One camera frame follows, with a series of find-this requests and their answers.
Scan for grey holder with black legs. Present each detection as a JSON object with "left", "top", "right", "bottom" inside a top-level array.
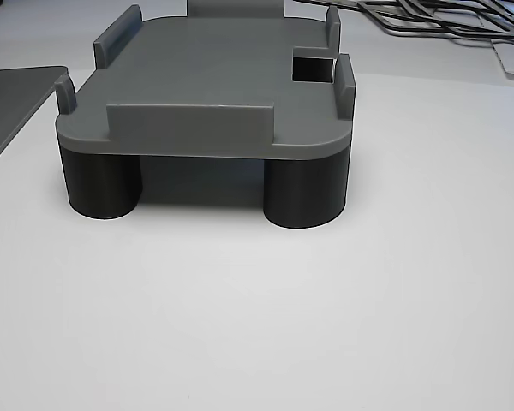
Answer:
[{"left": 54, "top": 0, "right": 356, "bottom": 230}]

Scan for dark grey flat mat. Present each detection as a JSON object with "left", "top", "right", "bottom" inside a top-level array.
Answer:
[{"left": 0, "top": 65, "right": 69, "bottom": 175}]

